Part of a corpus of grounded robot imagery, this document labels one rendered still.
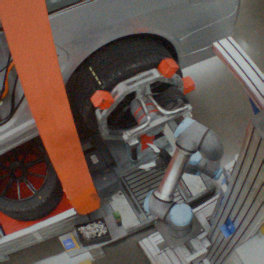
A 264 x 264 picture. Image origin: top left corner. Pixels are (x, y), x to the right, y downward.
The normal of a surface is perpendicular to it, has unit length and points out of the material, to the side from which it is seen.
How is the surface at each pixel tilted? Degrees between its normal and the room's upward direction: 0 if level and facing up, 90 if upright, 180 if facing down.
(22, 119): 90
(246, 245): 0
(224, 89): 0
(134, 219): 0
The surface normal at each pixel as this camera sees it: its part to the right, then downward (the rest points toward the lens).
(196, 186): -0.05, -0.50
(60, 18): 0.43, 0.64
